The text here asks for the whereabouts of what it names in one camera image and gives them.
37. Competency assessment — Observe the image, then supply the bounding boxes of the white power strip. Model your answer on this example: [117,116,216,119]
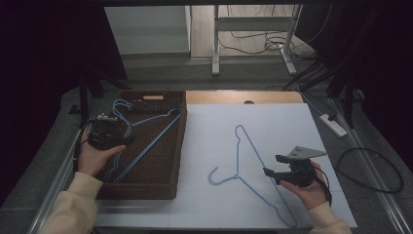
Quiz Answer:
[319,113,349,138]

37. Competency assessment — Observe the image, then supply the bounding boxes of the white power cable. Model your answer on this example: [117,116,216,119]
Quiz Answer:
[296,85,323,117]

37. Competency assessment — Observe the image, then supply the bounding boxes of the brown woven basket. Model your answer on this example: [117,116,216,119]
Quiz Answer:
[95,90,188,201]

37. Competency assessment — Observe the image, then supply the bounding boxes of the white table cover sheet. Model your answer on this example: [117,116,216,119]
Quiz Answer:
[95,102,358,228]

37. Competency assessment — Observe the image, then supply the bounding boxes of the thick black cable bundle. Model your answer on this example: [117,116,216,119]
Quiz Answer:
[282,59,329,93]

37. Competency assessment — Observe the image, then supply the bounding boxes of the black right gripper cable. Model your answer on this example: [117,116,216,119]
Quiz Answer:
[313,162,333,208]

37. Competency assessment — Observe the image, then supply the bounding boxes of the black floor cable tangle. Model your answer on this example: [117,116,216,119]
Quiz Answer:
[217,4,325,62]

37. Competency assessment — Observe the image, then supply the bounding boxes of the white metal stand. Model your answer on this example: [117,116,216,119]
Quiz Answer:
[211,4,301,76]

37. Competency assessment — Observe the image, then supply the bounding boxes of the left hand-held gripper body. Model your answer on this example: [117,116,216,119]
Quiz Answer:
[87,113,131,151]

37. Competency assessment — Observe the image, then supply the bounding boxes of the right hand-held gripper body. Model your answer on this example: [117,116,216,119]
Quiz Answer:
[278,145,327,189]

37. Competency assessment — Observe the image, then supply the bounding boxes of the person's left hand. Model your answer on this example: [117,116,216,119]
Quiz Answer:
[77,131,128,178]

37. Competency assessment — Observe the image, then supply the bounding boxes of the blue wire clothes hanger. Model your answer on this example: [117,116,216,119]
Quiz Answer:
[111,98,183,184]
[207,124,298,228]
[102,100,182,183]

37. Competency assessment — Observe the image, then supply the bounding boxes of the person's right hand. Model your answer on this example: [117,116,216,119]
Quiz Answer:
[280,161,329,211]

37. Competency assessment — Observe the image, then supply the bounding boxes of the black looped cable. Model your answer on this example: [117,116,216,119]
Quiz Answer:
[335,147,405,194]

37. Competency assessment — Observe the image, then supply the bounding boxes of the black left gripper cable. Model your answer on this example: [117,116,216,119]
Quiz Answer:
[73,120,95,174]

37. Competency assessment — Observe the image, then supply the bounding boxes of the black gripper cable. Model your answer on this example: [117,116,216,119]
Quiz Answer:
[313,162,333,208]
[73,120,95,174]

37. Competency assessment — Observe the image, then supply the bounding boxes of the dark curtain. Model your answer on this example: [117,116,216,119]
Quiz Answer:
[293,0,413,164]
[0,0,129,199]

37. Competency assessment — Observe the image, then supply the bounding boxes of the black metal stand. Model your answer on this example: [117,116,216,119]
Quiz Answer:
[68,58,131,129]
[325,64,365,130]

